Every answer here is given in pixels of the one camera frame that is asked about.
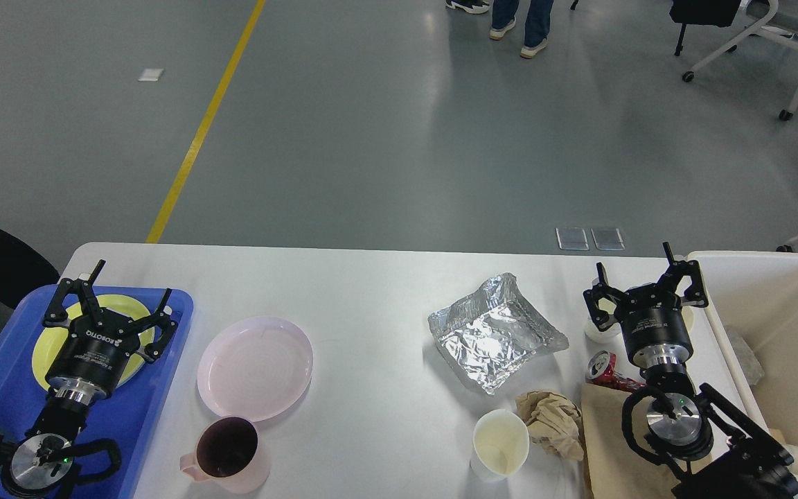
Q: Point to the small white cup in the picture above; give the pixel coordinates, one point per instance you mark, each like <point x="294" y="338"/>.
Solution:
<point x="591" y="330"/>

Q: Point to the brown paper bag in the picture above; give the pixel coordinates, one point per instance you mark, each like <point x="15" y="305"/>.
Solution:
<point x="614" y="470"/>

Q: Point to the cream plastic bin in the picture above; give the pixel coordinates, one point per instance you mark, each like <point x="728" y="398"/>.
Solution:
<point x="757" y="293"/>

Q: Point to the crushed red soda can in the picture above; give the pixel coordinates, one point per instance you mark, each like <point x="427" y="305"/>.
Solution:
<point x="602" y="371"/>

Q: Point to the yellow plate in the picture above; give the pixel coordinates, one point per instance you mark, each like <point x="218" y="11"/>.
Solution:
<point x="52" y="338"/>

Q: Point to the crumpled aluminium foil tray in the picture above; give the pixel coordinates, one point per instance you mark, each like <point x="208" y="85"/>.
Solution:
<point x="487" y="336"/>

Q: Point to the floor socket plate left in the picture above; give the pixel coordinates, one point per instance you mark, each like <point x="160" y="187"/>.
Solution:
<point x="572" y="239"/>

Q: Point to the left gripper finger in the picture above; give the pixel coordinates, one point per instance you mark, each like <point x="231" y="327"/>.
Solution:
<point x="161" y="320"/>
<point x="56" y="314"/>

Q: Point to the pink plate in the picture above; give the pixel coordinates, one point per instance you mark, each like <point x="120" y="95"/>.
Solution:
<point x="256" y="368"/>

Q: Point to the pink mug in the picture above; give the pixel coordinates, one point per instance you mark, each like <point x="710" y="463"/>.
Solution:
<point x="231" y="454"/>

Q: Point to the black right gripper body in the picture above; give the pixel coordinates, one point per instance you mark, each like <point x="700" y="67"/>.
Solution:
<point x="653" y="327"/>

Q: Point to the person in black trousers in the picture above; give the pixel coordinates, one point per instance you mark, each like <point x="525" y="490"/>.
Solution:
<point x="22" y="270"/>

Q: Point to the grey trash in bin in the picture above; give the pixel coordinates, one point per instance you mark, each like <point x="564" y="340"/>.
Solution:
<point x="745" y="355"/>

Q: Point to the floor socket plate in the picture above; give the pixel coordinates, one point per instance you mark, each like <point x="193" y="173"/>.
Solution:
<point x="572" y="239"/>
<point x="608" y="239"/>

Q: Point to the blue plastic tray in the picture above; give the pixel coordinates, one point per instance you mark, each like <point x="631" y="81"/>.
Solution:
<point x="129" y="417"/>

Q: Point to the crumpled brown paper ball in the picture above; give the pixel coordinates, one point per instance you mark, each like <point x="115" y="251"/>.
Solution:
<point x="554" y="422"/>

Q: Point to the white paper cup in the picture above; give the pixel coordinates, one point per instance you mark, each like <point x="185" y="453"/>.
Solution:
<point x="500" y="446"/>

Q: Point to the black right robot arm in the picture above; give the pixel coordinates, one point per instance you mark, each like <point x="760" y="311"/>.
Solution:
<point x="713" y="449"/>

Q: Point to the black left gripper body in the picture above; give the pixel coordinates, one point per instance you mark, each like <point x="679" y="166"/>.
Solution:
<point x="98" y="356"/>

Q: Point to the floor socket plate right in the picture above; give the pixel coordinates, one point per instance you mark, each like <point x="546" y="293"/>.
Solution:
<point x="608" y="239"/>

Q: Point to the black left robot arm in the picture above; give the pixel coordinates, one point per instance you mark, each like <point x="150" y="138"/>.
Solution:
<point x="49" y="461"/>

